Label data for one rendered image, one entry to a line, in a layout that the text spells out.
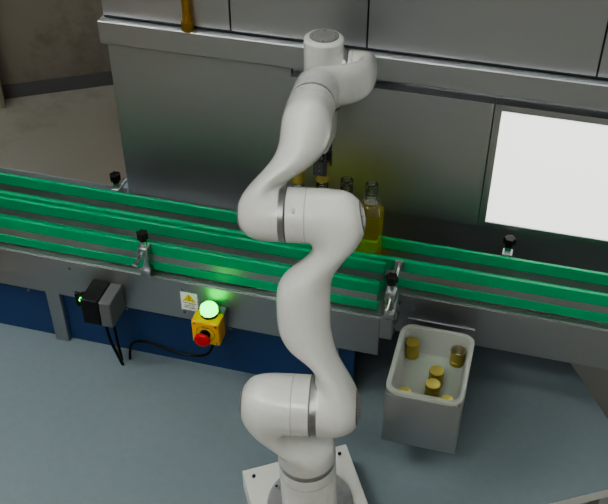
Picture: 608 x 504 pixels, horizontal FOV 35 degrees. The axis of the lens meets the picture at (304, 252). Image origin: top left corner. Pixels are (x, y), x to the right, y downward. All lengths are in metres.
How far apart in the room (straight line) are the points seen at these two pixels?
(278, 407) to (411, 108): 0.78
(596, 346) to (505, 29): 0.76
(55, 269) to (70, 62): 2.85
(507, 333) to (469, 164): 0.41
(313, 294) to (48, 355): 1.10
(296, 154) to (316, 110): 0.09
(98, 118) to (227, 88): 2.72
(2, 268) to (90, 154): 2.23
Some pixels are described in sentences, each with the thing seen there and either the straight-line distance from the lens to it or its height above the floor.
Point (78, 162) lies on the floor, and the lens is 4.71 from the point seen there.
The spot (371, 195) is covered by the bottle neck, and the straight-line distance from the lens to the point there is 2.19.
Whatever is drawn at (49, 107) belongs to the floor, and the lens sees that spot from 5.18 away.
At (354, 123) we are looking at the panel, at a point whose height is 1.39.
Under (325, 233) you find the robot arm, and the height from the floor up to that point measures 1.54.
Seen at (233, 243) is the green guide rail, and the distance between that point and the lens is 2.33.
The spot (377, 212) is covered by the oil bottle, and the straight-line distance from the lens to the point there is 2.21.
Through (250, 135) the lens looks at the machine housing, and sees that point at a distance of 2.39.
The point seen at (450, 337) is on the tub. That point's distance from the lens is 2.27.
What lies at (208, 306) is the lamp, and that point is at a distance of 2.30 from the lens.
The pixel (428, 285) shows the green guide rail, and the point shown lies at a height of 1.08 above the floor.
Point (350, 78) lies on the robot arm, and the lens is 1.92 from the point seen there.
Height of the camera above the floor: 2.58
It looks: 40 degrees down
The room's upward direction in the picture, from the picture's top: straight up
